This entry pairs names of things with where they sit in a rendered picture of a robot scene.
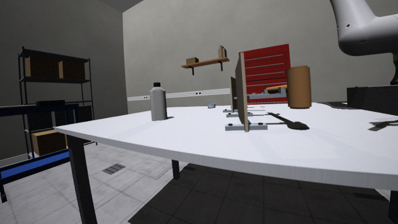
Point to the wooden mallet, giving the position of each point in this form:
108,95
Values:
298,87

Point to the grey bottle with black cap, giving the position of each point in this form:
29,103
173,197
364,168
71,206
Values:
158,103

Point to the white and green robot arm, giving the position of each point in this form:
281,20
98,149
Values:
360,32

